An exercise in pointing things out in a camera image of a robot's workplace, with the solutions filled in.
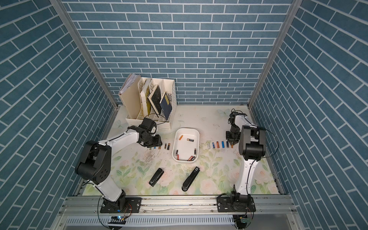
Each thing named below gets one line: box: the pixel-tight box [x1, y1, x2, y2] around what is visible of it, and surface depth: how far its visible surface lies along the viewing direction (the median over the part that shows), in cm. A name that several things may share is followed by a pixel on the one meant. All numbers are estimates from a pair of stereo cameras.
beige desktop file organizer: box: [118, 73, 178, 131], surface depth 104 cm
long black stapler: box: [181, 166, 201, 192], surface depth 81 cm
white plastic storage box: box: [172, 127, 200, 163], surface depth 98 cm
